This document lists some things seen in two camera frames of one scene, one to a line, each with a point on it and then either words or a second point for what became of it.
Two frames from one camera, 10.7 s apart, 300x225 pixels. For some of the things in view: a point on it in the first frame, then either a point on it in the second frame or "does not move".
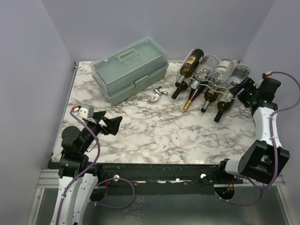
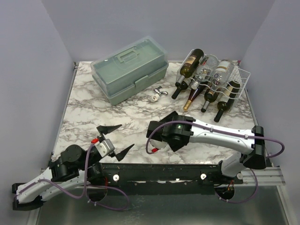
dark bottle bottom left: (183, 86) does not move
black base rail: (151, 179) does not move
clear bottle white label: (223, 71) does not move
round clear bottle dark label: (240, 72) → (157, 145)
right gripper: (245, 91) → (153, 131)
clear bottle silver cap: (207, 66) does not move
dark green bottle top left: (190, 65) does not move
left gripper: (113, 123) → (121, 154)
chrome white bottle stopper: (155, 97) does not move
